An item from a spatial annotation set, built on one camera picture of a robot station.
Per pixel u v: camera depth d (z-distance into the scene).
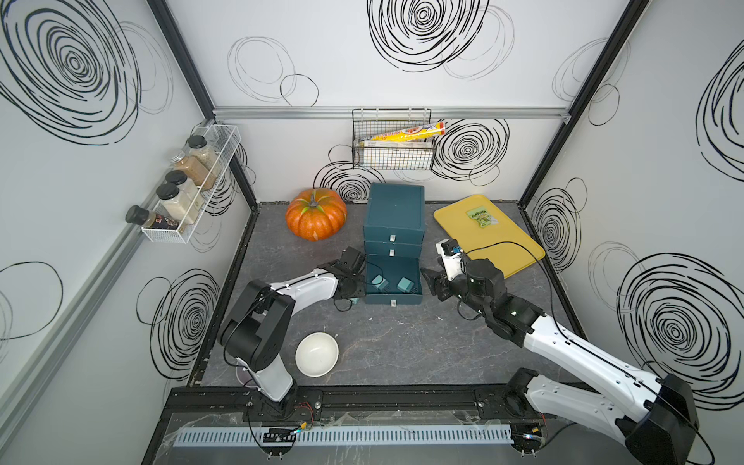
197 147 0.74
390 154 0.87
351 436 0.97
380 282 0.93
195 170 0.72
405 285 0.94
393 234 0.87
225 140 0.99
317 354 0.81
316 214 0.99
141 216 0.60
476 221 1.14
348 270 0.73
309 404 0.73
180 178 0.66
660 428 0.38
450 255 0.63
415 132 0.87
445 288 0.66
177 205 0.65
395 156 0.87
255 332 0.46
